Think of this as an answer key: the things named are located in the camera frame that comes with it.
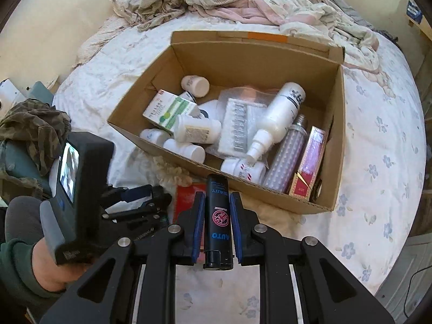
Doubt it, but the brown cardboard box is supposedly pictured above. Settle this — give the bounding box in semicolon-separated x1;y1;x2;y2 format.
108;31;346;214

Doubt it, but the LED corn light bulb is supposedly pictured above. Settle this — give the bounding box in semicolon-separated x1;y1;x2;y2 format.
263;114;308;193

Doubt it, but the white round bottle in box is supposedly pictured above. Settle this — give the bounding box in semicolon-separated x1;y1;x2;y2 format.
139;128;171;147

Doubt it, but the small white dropper bottle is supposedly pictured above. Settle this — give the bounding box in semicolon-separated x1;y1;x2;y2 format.
220;157;266;184

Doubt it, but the clear bag of ampoules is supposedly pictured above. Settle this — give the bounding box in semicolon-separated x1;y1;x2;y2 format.
206;86;275;160

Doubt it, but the white pill bottle red print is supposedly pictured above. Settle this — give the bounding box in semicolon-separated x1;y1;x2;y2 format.
181;75;210;98

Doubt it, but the wooden shelf unit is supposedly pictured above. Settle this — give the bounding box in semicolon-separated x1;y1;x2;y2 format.
406;0;432;40

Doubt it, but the teal chair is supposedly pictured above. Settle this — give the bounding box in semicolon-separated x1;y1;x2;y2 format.
1;81;53;202

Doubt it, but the white medicine box red text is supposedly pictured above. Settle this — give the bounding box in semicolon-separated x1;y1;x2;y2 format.
179;92;196;102

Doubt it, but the green white medicine box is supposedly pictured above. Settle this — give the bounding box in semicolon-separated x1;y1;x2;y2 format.
143;89;201;134

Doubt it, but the white device box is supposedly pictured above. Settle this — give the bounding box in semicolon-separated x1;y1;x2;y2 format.
198;100;221;121

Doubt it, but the white round appliance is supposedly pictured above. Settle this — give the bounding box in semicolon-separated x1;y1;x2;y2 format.
0;78;26;119

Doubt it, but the person's left hand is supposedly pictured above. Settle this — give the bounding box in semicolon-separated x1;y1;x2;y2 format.
32;238;90;293

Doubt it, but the red gold QR carton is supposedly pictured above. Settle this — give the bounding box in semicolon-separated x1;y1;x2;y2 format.
288;126;327;200

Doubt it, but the red flat packet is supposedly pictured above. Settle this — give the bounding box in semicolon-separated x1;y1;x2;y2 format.
172;183;207;254

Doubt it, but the crumpled floral quilt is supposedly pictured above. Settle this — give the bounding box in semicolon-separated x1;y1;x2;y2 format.
112;0;380;72

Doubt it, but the white spray bottle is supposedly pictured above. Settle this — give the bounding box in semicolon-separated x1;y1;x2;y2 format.
246;82;306;163

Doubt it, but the camouflage cloth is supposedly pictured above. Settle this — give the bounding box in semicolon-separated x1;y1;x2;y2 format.
1;99;71;197

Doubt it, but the black cylindrical tube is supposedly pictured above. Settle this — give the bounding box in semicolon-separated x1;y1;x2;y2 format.
203;174;234;271

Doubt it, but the green sleeved left forearm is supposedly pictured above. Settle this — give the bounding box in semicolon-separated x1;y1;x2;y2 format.
1;239;65;308

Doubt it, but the crumpled white tissue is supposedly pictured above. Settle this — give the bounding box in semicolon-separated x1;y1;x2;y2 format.
152;156;193;188

